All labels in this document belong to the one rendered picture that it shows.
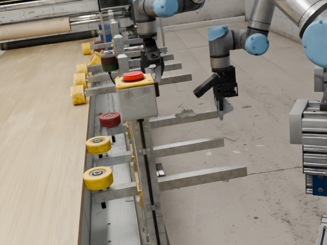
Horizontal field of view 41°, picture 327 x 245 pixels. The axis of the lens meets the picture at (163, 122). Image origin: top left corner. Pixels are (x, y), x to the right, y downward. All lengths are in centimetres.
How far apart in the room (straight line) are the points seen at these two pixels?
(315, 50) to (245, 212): 173
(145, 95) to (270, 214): 194
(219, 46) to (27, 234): 98
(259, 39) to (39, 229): 93
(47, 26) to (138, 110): 314
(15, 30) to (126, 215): 265
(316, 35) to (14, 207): 83
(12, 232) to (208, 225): 168
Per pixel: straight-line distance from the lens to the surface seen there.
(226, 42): 166
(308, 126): 126
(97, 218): 159
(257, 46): 154
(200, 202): 282
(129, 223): 153
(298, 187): 295
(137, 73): 83
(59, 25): 391
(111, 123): 167
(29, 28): 394
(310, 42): 109
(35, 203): 116
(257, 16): 155
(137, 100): 82
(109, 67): 158
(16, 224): 110
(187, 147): 149
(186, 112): 172
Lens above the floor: 142
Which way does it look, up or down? 19 degrees down
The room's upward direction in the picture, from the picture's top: 7 degrees counter-clockwise
